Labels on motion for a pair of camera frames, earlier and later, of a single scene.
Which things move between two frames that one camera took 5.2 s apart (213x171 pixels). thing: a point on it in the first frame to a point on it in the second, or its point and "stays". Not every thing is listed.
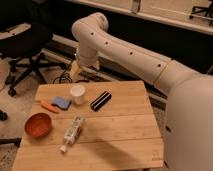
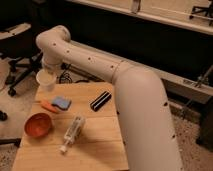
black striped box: x=101 y=100 stays
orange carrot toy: x=48 y=106 stays
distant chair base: x=207 y=10 stays
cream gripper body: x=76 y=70 to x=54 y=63
